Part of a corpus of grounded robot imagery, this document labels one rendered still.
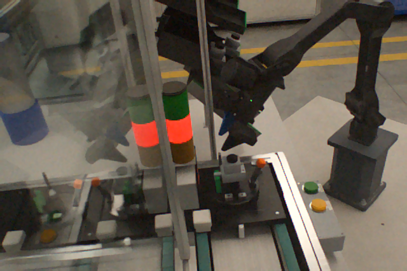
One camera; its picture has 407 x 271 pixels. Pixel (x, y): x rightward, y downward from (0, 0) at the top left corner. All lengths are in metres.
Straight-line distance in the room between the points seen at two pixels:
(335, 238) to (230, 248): 0.26
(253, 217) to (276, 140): 0.52
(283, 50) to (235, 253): 0.52
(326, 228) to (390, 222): 0.26
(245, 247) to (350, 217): 0.35
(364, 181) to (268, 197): 0.29
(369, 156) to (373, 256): 0.26
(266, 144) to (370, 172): 0.44
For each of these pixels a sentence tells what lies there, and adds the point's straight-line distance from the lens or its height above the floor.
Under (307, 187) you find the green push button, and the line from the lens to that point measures 1.13.
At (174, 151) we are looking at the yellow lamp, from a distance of 0.74.
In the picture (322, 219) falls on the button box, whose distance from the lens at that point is 1.06.
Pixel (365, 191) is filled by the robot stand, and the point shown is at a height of 0.92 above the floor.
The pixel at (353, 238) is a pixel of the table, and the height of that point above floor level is 0.86.
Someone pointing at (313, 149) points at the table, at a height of 0.86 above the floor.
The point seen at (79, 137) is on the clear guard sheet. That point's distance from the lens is 0.23.
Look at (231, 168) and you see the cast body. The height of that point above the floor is 1.07.
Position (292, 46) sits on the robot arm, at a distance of 0.89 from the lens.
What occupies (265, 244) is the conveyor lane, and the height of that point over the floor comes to 0.92.
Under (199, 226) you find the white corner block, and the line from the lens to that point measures 1.02.
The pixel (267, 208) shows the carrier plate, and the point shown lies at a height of 0.97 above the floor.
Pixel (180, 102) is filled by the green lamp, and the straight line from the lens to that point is 0.68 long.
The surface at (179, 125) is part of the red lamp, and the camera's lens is 0.70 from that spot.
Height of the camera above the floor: 1.73
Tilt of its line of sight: 35 degrees down
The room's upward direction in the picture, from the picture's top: 6 degrees counter-clockwise
